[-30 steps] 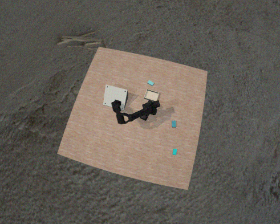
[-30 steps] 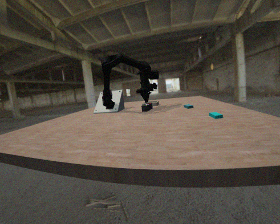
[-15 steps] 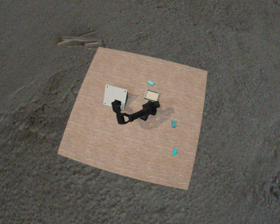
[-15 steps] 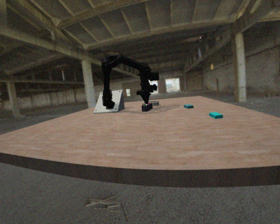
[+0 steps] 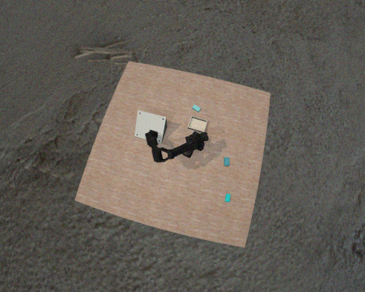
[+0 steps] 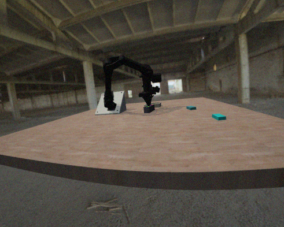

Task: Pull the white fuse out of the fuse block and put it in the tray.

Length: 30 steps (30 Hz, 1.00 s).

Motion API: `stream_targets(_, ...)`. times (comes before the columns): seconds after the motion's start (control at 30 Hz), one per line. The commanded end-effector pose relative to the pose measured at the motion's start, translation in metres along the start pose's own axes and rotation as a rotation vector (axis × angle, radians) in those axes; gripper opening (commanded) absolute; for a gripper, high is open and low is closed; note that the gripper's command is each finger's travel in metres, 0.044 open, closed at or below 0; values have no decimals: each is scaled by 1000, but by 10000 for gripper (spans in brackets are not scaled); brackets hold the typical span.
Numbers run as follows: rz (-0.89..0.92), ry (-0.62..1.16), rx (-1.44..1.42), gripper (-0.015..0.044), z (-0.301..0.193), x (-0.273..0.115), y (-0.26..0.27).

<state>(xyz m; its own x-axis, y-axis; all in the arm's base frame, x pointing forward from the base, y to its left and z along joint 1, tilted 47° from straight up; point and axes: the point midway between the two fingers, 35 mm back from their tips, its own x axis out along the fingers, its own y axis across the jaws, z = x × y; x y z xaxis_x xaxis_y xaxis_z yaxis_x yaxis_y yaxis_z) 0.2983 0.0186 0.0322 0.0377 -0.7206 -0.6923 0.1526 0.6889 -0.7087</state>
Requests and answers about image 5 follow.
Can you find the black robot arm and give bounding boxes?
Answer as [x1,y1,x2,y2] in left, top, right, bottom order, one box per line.
[146,130,209,163]

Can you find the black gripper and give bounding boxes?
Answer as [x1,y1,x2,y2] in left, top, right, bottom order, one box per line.
[182,132,199,158]

